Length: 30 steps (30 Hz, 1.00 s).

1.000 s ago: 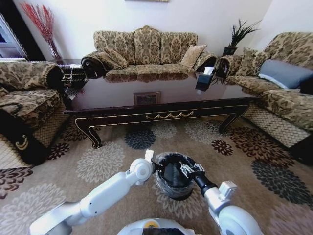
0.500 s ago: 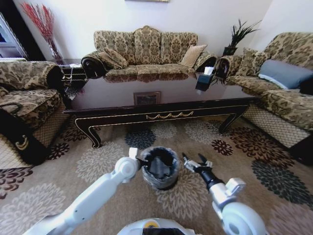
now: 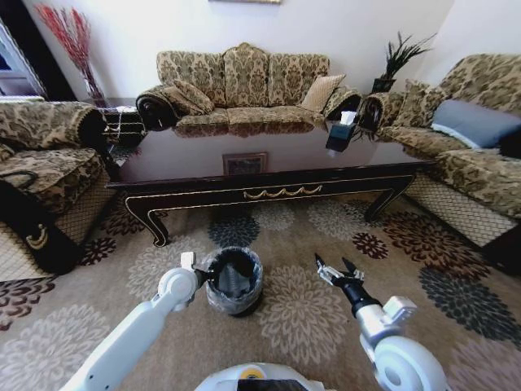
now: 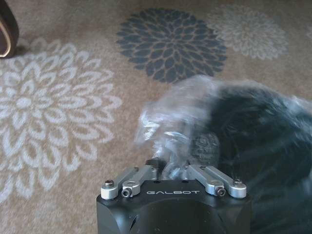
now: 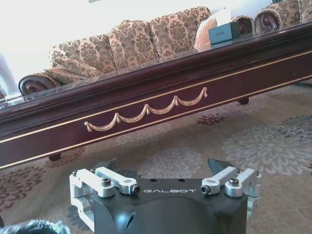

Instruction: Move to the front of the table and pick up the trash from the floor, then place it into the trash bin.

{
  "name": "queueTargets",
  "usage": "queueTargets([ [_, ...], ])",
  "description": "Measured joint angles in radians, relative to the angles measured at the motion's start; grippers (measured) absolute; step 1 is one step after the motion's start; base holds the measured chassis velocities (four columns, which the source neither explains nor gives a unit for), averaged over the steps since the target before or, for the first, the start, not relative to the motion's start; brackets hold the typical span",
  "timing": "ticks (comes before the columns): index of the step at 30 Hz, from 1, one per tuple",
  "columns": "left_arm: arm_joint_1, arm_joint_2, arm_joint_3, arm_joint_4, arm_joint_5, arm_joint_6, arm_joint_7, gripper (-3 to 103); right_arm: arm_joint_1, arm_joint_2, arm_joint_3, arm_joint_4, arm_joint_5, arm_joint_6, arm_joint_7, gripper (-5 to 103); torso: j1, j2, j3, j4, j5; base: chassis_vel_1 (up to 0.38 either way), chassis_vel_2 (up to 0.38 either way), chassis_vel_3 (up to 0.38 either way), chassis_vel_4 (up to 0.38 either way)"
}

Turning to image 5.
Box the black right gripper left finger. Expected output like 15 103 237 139
69 157 140 222

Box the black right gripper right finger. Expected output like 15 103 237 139
199 158 263 221

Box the trash bin with plastic liner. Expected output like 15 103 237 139
0 218 71 234

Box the floral patterned carpet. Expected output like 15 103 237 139
0 80 312 234

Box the dark wooden coffee table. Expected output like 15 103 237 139
0 21 312 171

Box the floral patterned sofa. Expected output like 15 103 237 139
18 6 255 96

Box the green tissue box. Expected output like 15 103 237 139
209 22 236 45

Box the checked orange cushion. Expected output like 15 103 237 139
194 12 218 50

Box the floral patterned armchair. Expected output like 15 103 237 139
253 0 312 31

